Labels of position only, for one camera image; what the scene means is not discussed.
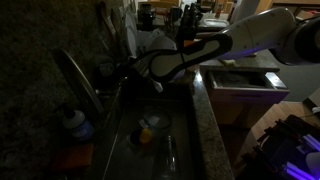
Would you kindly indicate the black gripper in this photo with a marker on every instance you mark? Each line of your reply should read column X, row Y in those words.
column 108, row 71

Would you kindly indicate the curved metal kitchen faucet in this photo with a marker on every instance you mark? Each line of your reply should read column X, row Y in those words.
column 78, row 81

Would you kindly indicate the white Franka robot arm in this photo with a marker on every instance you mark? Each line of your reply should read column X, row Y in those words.
column 260, row 30

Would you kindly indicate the open white drawer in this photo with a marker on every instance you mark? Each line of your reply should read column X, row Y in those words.
column 246, row 88

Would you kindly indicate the large white plate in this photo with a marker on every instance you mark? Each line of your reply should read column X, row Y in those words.
column 131, row 36

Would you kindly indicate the wooden spoon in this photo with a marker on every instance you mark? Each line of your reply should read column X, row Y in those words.
column 106, row 18

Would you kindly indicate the blue soap pump bottle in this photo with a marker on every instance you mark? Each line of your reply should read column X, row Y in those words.
column 79, row 127

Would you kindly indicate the small yellow object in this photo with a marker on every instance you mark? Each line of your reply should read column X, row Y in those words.
column 146, row 135

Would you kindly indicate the steel kitchen sink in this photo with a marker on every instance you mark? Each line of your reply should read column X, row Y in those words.
column 133, row 156

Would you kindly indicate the orange sponge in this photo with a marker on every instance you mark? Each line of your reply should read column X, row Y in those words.
column 73, row 157

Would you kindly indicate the black knife block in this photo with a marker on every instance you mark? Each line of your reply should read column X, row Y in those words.
column 190, row 20

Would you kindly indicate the clear glass bottle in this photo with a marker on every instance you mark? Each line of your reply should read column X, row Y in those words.
column 170, row 158

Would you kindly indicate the yellow sponge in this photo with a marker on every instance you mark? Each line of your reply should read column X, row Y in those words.
column 229, row 62

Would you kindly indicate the wooden cabinet doors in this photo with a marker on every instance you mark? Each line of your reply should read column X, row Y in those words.
column 240, row 115

